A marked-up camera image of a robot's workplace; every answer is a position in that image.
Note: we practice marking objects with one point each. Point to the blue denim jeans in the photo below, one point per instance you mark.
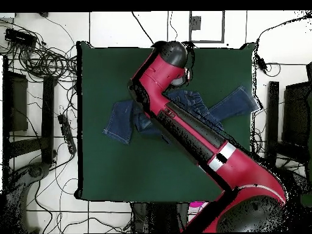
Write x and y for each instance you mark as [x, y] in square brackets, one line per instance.
[119, 121]

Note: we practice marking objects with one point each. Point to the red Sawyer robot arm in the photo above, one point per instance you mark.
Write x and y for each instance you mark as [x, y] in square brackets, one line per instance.
[190, 131]

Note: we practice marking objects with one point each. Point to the dark grey square plate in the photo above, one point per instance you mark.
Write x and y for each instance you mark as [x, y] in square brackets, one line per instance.
[195, 23]

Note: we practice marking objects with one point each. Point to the black upright bar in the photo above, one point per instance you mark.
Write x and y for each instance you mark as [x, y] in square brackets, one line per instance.
[272, 121]

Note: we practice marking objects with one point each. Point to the black chair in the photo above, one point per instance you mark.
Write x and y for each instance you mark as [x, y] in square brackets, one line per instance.
[296, 112]

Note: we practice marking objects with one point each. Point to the dark green table cloth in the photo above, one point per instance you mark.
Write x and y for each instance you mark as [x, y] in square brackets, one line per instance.
[121, 170]

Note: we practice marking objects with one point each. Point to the pink round object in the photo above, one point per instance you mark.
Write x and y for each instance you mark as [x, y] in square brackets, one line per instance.
[196, 204]

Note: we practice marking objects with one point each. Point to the black power strip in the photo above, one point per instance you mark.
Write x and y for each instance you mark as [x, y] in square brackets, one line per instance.
[67, 132]

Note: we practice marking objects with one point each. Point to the black electronics box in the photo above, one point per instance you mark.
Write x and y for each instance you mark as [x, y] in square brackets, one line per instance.
[20, 37]

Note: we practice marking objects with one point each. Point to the grey wheeled base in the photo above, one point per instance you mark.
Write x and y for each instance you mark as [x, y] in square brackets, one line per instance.
[35, 171]

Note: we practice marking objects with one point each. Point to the black metal frame stand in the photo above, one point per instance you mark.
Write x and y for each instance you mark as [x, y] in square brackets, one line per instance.
[47, 109]

